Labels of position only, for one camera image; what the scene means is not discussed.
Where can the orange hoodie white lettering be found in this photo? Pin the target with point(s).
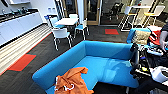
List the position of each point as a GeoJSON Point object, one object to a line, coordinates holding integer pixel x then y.
{"type": "Point", "coordinates": [71, 81]}

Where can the blue sofa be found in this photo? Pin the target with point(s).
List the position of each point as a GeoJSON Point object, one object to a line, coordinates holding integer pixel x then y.
{"type": "Point", "coordinates": [100, 63]}

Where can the black office chair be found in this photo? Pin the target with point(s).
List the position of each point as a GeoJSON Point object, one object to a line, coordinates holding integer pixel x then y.
{"type": "Point", "coordinates": [115, 10]}

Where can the white bar stool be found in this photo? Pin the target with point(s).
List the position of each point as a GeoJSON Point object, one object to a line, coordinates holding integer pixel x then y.
{"type": "Point", "coordinates": [125, 16]}

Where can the black equipment rig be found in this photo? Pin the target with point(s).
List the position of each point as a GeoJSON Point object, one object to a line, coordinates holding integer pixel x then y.
{"type": "Point", "coordinates": [138, 60]}

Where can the grey patterned pillow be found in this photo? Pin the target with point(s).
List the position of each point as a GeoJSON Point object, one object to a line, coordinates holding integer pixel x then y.
{"type": "Point", "coordinates": [140, 37]}

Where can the white kitchen counter unit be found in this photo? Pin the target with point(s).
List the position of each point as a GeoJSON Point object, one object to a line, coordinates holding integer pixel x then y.
{"type": "Point", "coordinates": [18, 26]}

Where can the white high table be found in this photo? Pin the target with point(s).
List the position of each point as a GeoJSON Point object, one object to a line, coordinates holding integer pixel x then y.
{"type": "Point", "coordinates": [146, 6]}

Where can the yellow bar stool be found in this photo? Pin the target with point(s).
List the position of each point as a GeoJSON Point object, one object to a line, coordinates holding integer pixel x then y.
{"type": "Point", "coordinates": [155, 15]}

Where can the white rounded device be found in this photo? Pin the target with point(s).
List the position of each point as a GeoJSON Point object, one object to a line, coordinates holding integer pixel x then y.
{"type": "Point", "coordinates": [160, 74]}

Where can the wooden frame glass door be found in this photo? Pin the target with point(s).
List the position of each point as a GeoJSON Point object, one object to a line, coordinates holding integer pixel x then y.
{"type": "Point", "coordinates": [68, 8]}
{"type": "Point", "coordinates": [92, 11]}

